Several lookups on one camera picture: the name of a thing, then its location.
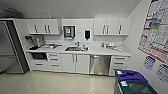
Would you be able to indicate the steel dishwasher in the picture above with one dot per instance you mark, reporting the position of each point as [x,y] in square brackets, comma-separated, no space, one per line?
[100,65]

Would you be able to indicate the chrome faucet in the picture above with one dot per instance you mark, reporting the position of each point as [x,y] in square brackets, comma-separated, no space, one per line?
[78,44]

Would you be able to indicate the steel sink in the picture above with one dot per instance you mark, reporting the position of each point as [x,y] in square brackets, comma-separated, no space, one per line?
[76,49]

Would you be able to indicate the black soap dispenser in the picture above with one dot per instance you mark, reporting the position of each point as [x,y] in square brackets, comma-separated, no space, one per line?
[87,34]

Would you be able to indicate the blue dish soap bottle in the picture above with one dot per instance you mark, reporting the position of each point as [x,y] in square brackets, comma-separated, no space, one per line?
[102,45]

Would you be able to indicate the white two-door base cabinet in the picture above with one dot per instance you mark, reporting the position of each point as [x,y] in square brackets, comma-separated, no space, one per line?
[75,63]

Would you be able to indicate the steel paper towel dispenser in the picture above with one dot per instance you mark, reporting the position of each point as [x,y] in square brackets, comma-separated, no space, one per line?
[69,31]

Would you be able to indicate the stack of white plates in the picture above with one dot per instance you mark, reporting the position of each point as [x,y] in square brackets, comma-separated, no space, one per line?
[111,46]

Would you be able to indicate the dish rack with dishes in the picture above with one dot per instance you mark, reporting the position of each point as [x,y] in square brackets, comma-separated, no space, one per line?
[51,46]

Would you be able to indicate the white drawer unit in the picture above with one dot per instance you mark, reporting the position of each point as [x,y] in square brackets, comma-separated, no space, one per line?
[119,65]
[54,61]

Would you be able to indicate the white folded towel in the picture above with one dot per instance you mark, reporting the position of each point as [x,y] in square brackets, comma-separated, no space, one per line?
[120,49]

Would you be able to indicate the built-in black microwave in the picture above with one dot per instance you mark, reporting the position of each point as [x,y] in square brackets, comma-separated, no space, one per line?
[39,56]

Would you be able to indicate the blue spray bottle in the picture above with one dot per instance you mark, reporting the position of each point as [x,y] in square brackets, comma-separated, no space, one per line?
[50,16]

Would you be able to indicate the wide white drawer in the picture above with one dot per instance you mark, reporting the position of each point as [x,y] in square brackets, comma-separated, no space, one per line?
[39,65]

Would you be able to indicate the blue bin lid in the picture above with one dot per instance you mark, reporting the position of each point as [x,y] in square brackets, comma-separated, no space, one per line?
[130,76]

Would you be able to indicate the grey object above fridge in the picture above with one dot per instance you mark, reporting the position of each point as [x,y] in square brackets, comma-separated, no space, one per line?
[11,14]

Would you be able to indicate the white wall cabinet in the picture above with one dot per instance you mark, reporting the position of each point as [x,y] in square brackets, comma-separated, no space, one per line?
[43,26]
[111,26]

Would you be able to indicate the small blue wall poster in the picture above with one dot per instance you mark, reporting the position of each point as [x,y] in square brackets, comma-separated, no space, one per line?
[149,62]

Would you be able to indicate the large colourful wall poster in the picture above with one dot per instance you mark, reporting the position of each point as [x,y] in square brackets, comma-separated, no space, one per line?
[156,26]

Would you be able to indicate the green white wall poster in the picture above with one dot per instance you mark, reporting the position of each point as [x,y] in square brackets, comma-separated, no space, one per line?
[162,73]

